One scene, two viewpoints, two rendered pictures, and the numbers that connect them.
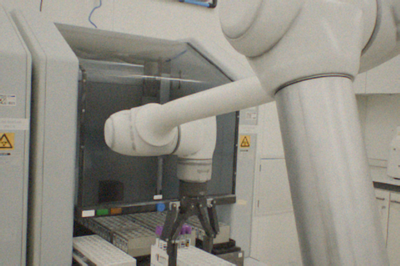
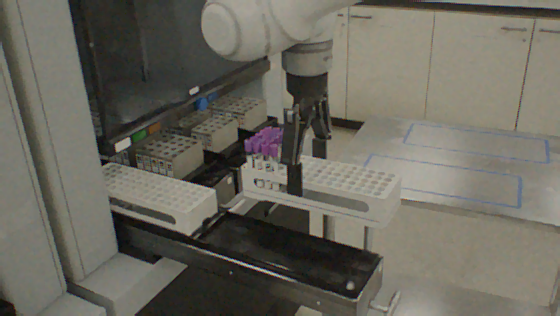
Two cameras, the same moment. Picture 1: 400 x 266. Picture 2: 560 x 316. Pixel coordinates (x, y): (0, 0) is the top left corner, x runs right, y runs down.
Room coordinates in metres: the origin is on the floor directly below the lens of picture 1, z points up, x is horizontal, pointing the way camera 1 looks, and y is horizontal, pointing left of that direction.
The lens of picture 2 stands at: (0.39, 0.43, 1.39)
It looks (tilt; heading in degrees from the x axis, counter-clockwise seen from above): 26 degrees down; 334
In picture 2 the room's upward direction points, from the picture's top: 2 degrees counter-clockwise
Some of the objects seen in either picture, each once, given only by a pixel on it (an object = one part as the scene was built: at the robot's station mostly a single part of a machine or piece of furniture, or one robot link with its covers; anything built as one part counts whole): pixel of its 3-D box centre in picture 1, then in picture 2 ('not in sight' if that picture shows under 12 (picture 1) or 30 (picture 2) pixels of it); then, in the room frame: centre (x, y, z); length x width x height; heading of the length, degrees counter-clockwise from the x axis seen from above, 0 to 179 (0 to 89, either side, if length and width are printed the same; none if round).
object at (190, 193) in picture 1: (192, 197); (307, 95); (1.16, 0.00, 1.07); 0.08 x 0.07 x 0.09; 124
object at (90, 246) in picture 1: (99, 258); (146, 198); (1.37, 0.27, 0.83); 0.30 x 0.10 x 0.06; 35
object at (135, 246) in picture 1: (141, 245); (185, 160); (1.47, 0.16, 0.85); 0.12 x 0.02 x 0.06; 125
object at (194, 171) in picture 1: (194, 169); (306, 55); (1.16, 0.00, 1.15); 0.09 x 0.09 x 0.06
